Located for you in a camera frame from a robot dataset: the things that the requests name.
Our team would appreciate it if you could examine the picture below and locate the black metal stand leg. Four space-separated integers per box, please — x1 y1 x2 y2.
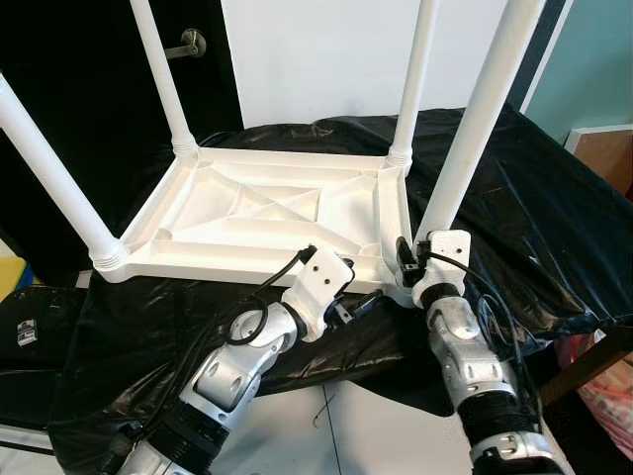
0 426 55 456

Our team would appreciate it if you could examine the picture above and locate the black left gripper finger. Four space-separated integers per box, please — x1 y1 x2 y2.
346 290 387 323

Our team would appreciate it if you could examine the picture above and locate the black shiny table cloth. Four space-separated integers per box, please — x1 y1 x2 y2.
49 107 633 466

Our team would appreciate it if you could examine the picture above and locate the pink plastic bag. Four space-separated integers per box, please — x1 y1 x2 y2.
559 336 633 431

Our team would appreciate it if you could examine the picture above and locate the brown cardboard box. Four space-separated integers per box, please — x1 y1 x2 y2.
566 124 633 199

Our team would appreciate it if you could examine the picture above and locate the black bag with white label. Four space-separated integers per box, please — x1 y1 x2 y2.
0 287 85 397

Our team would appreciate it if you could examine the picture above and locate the metal door handle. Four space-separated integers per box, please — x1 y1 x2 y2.
163 30 209 60

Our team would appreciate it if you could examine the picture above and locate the yellow blue foam mat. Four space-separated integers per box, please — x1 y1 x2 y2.
0 252 29 288

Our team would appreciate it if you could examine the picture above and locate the brown wooden table leg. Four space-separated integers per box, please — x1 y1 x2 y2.
539 327 633 407

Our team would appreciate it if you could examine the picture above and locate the white plastic children table top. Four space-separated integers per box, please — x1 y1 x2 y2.
94 143 416 308

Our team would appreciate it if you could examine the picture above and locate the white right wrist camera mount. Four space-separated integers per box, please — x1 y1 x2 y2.
410 230 471 306

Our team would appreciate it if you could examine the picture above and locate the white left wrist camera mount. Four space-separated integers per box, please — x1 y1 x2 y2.
282 247 355 342

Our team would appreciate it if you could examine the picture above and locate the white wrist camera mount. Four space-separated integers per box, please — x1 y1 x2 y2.
282 247 355 342
410 230 471 306

